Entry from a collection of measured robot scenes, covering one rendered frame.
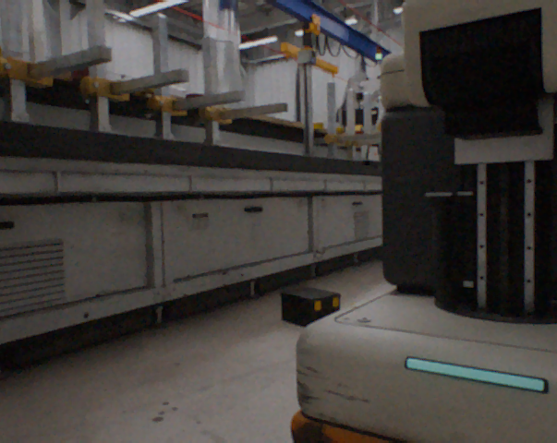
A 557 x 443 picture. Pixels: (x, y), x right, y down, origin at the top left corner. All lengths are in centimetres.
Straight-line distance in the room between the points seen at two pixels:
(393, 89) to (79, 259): 116
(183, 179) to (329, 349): 108
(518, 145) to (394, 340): 40
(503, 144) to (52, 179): 110
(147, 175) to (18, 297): 53
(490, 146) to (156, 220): 133
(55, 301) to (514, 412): 138
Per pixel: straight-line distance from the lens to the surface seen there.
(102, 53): 122
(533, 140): 96
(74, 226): 178
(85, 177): 153
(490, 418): 79
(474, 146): 98
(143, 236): 196
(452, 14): 82
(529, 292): 101
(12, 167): 141
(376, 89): 604
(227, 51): 715
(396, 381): 82
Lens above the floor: 51
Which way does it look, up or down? 3 degrees down
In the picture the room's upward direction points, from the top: 1 degrees counter-clockwise
